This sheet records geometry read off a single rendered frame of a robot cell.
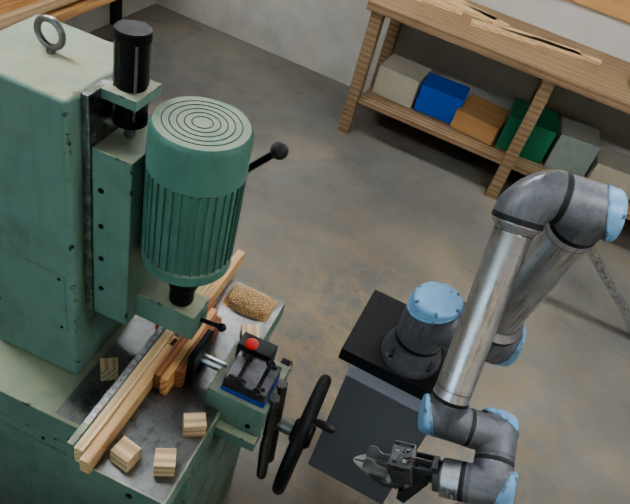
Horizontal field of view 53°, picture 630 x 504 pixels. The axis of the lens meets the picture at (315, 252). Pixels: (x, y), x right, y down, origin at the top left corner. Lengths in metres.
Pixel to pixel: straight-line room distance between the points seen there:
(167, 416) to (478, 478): 0.70
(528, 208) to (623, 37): 2.95
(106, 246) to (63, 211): 0.11
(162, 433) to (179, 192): 0.54
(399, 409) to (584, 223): 0.87
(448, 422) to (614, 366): 1.97
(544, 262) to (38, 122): 1.10
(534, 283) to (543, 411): 1.43
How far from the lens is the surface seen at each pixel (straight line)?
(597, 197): 1.44
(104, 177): 1.16
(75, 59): 1.19
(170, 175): 1.05
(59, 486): 1.78
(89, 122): 1.12
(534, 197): 1.40
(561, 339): 3.35
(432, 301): 1.83
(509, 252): 1.42
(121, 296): 1.34
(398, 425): 2.06
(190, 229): 1.11
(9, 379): 1.58
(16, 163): 1.22
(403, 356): 1.94
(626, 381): 3.39
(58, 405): 1.53
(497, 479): 1.54
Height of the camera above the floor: 2.08
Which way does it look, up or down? 41 degrees down
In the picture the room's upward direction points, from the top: 17 degrees clockwise
